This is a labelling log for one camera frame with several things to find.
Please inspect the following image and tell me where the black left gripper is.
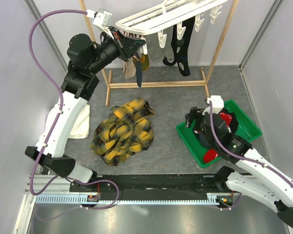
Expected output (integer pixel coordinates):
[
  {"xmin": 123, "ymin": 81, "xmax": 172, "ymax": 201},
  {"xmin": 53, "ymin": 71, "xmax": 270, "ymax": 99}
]
[{"xmin": 88, "ymin": 26, "xmax": 146, "ymax": 74}]

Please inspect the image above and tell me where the red cat face sock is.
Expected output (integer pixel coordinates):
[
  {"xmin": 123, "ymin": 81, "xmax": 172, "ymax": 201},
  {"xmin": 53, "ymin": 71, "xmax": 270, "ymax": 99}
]
[{"xmin": 220, "ymin": 112, "xmax": 232, "ymax": 127}]

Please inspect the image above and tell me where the red candy cane sock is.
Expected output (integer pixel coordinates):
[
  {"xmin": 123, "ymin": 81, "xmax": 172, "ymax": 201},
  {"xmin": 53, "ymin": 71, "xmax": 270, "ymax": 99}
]
[{"xmin": 203, "ymin": 149, "xmax": 219, "ymax": 164}]

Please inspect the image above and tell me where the navy santa sock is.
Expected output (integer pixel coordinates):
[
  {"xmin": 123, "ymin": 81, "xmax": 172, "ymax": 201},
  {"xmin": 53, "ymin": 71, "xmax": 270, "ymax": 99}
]
[
  {"xmin": 228, "ymin": 113, "xmax": 239, "ymax": 134},
  {"xmin": 133, "ymin": 53, "xmax": 143, "ymax": 88}
]

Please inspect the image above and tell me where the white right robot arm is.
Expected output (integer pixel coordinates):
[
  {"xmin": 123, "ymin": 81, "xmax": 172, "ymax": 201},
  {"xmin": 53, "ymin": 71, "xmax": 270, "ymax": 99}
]
[{"xmin": 185, "ymin": 107, "xmax": 293, "ymax": 228}]

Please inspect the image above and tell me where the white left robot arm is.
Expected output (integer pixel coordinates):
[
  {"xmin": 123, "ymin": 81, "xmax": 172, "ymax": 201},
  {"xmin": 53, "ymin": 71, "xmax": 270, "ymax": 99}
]
[{"xmin": 25, "ymin": 27, "xmax": 146, "ymax": 192}]

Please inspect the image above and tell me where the white plastic clip hanger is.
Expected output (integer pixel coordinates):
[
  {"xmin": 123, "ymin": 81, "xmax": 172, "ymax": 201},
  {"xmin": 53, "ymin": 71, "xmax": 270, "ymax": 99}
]
[{"xmin": 116, "ymin": 0, "xmax": 227, "ymax": 48}]

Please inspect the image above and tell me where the olive orange sock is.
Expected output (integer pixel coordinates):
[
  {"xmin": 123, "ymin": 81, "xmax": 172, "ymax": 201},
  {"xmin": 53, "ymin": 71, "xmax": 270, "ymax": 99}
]
[{"xmin": 140, "ymin": 54, "xmax": 150, "ymax": 72}]

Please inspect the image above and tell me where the beige sock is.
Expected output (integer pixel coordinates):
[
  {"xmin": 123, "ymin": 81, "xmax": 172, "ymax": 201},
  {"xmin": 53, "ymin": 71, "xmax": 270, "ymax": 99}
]
[{"xmin": 123, "ymin": 58, "xmax": 136, "ymax": 79}]

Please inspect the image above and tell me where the grey sock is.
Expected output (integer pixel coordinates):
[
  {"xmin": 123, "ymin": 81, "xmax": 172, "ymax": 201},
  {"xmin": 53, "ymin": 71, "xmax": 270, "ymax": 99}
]
[{"xmin": 148, "ymin": 47, "xmax": 164, "ymax": 63}]

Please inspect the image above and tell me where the green plastic tray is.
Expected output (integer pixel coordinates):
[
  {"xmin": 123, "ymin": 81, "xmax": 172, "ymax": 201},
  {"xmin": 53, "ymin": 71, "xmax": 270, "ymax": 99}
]
[{"xmin": 176, "ymin": 100, "xmax": 262, "ymax": 168}]

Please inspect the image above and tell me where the yellow black plaid cloth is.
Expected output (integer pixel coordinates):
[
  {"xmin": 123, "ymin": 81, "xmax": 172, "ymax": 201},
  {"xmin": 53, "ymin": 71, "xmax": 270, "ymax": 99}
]
[{"xmin": 90, "ymin": 97, "xmax": 154, "ymax": 166}]

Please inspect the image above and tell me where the white folded towel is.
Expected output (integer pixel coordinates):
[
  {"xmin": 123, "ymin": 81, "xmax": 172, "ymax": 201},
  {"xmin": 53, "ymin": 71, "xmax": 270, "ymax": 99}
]
[{"xmin": 68, "ymin": 104, "xmax": 90, "ymax": 139}]

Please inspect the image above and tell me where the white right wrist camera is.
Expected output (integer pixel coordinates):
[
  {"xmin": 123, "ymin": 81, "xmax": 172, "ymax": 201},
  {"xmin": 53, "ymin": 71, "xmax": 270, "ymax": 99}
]
[{"xmin": 202, "ymin": 95, "xmax": 224, "ymax": 115}]

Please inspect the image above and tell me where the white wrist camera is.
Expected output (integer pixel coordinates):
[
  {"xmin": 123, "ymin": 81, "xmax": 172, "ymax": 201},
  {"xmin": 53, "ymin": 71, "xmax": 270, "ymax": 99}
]
[
  {"xmin": 202, "ymin": 95, "xmax": 224, "ymax": 115},
  {"xmin": 93, "ymin": 9, "xmax": 113, "ymax": 38}
]

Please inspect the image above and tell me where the wooden clothes rack frame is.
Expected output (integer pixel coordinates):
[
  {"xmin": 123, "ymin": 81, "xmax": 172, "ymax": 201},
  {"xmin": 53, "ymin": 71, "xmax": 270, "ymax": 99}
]
[{"xmin": 79, "ymin": 0, "xmax": 239, "ymax": 106}]

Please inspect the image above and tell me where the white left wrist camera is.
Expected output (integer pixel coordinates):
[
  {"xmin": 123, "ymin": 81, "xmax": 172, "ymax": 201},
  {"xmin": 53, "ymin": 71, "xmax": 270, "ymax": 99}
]
[{"xmin": 93, "ymin": 9, "xmax": 113, "ymax": 38}]

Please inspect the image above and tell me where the light blue cable duct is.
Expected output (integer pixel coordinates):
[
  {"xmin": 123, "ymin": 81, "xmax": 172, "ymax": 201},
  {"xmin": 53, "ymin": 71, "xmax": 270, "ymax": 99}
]
[{"xmin": 36, "ymin": 194, "xmax": 219, "ymax": 205}]

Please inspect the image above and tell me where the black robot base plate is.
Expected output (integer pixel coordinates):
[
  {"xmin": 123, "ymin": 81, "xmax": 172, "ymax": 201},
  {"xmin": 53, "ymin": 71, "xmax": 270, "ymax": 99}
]
[{"xmin": 69, "ymin": 166, "xmax": 234, "ymax": 200}]

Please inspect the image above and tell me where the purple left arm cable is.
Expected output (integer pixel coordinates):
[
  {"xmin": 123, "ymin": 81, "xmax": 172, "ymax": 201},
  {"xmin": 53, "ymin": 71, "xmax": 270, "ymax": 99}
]
[{"xmin": 28, "ymin": 9, "xmax": 91, "ymax": 196}]

